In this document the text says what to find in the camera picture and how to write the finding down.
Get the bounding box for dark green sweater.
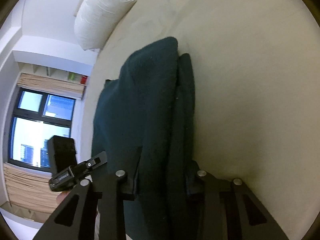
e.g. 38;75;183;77
92;37;199;239

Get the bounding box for person left hand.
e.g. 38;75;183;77
56;191;71;205

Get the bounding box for beige bed sheet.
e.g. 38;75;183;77
79;0;319;239

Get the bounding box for white pillow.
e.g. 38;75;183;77
74;0;137;50

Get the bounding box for window with black frame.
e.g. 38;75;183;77
8;88;76;172

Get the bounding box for wall shelf unit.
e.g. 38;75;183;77
18;62;88;85

